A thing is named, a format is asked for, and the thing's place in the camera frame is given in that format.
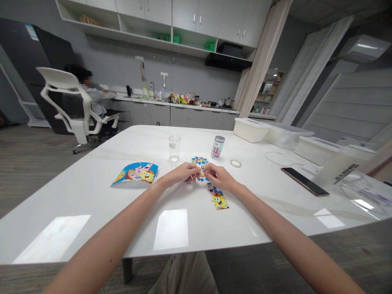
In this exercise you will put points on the white air conditioner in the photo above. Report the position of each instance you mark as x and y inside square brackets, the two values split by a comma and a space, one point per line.
[366, 49]

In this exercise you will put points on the small jigsaw puzzle piece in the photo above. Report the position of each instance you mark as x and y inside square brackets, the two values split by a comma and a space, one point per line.
[201, 175]

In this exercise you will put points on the white printed stand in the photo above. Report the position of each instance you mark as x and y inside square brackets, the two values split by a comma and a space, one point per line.
[338, 173]

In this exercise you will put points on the black smartphone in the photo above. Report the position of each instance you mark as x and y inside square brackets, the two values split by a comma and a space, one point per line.
[304, 181]

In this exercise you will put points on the black range hood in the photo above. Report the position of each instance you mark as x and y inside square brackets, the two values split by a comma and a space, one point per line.
[228, 59]

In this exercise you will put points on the person's left hand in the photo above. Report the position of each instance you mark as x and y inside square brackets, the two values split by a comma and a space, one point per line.
[177, 176]

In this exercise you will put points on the person's legs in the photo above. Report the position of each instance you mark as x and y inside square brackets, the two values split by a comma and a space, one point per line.
[186, 272]

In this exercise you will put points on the pile of loose puzzle pieces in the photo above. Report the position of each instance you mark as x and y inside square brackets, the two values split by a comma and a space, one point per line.
[199, 161]

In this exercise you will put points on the person's left fingers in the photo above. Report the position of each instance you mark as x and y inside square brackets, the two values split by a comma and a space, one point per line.
[190, 167]

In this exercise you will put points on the white charger block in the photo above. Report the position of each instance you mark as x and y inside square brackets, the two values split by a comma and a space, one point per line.
[313, 169]

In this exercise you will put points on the dark refrigerator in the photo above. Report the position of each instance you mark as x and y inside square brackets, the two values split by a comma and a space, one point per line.
[27, 73]

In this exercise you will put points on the kitchen counter with bottles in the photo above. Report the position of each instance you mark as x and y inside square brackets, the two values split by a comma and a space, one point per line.
[183, 111]

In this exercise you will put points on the small round white lid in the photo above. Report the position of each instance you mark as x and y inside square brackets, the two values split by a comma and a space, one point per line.
[236, 163]

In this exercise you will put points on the labelled clear puzzle tube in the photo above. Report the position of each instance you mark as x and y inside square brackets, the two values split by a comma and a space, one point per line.
[218, 147]

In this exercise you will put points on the white lidded storage box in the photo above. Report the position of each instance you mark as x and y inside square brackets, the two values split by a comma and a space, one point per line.
[251, 130]
[318, 150]

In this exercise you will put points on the wooden shelf with bottles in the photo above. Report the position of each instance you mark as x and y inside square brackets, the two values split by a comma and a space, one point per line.
[271, 92]

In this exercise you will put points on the assembled cartoon puzzle strip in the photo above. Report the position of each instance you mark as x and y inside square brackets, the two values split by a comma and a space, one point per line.
[219, 200]

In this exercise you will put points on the white office chair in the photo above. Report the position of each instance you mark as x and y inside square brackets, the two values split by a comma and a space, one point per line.
[73, 104]

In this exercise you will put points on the person's right hand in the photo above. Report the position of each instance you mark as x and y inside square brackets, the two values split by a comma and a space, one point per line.
[222, 179]

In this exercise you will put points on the person's right fingers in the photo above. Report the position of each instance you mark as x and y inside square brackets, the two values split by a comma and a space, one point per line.
[212, 170]

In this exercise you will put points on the cartoon picture sheet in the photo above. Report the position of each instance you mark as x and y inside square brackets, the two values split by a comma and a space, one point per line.
[136, 174]

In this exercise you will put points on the empty clear glass jar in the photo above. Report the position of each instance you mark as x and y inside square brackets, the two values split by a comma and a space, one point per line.
[174, 148]

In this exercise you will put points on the clear plastic storage box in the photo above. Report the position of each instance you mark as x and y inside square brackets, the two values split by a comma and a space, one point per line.
[289, 136]

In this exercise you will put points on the clear acrylic holder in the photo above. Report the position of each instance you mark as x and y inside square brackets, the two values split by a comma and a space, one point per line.
[367, 193]

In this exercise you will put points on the white wall cabinets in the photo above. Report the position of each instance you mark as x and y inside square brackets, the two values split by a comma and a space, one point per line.
[183, 21]

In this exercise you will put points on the white slatted panel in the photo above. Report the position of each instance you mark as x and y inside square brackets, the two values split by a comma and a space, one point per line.
[352, 107]

